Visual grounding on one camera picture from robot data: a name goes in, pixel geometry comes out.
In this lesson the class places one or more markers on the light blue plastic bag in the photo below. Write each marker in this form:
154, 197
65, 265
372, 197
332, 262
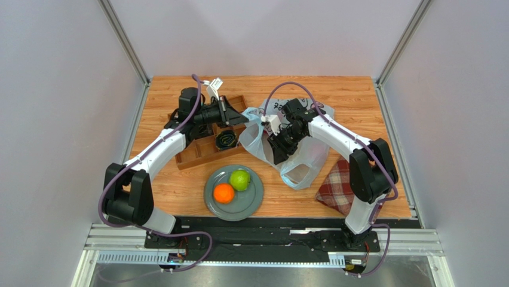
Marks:
302, 168

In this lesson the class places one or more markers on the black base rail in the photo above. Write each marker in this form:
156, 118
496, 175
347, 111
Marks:
263, 239

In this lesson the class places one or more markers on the fake green apple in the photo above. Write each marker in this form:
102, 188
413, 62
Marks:
239, 179

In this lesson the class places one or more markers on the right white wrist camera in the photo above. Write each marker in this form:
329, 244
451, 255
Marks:
271, 124

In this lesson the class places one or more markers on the black patterned rolled sock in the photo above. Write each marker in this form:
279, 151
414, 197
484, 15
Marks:
226, 139

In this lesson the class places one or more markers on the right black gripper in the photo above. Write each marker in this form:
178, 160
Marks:
282, 140

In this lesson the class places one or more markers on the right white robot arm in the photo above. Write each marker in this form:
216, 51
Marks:
372, 172

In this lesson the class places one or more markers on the fake orange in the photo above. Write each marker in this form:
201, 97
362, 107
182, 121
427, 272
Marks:
223, 193

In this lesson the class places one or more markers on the red plaid cloth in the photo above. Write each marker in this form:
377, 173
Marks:
335, 191

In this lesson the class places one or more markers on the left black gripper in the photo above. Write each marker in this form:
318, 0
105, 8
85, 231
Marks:
229, 116

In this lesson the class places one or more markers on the wooden compartment tray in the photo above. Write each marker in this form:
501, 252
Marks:
204, 149

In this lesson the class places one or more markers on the grey round plate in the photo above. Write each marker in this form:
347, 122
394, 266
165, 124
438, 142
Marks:
245, 203

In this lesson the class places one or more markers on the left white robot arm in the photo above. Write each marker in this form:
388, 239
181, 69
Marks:
127, 197

